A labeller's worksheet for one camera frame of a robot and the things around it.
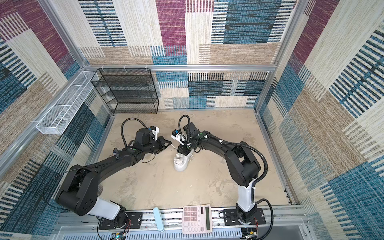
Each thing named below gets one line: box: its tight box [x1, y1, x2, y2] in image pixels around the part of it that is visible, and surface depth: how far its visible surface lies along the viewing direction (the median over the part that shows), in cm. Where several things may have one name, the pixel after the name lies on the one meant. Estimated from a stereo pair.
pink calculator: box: [182, 204, 213, 235], surface depth 74 cm
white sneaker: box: [173, 150, 194, 172], surface depth 89 cm
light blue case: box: [153, 207, 165, 233], surface depth 73 cm
